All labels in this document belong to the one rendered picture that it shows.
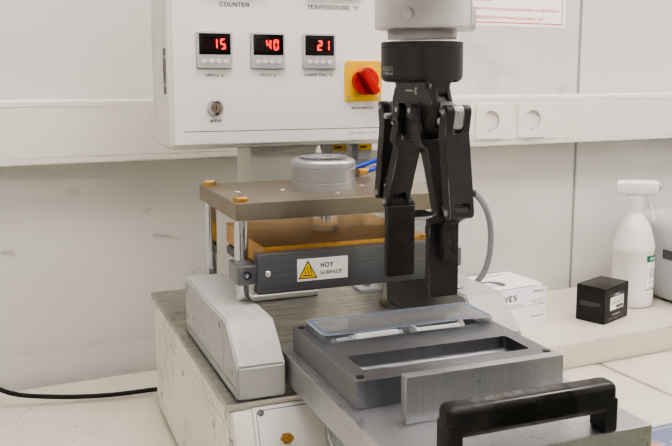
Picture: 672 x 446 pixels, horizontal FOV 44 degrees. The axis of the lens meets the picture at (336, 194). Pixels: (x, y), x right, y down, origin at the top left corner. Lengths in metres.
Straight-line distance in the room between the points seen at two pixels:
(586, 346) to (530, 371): 0.79
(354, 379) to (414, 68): 0.27
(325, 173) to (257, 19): 0.25
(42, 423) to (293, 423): 0.55
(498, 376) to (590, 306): 0.91
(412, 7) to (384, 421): 0.35
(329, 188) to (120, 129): 0.48
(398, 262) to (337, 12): 0.45
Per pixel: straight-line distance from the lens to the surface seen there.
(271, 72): 1.13
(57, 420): 1.32
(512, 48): 1.74
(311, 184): 0.99
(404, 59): 0.74
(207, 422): 0.96
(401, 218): 0.82
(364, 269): 0.95
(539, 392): 0.66
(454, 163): 0.72
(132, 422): 1.28
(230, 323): 0.86
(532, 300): 1.57
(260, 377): 0.84
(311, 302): 1.18
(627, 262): 1.72
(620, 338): 1.57
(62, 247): 1.42
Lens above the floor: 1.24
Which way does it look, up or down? 8 degrees down
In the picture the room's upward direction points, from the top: straight up
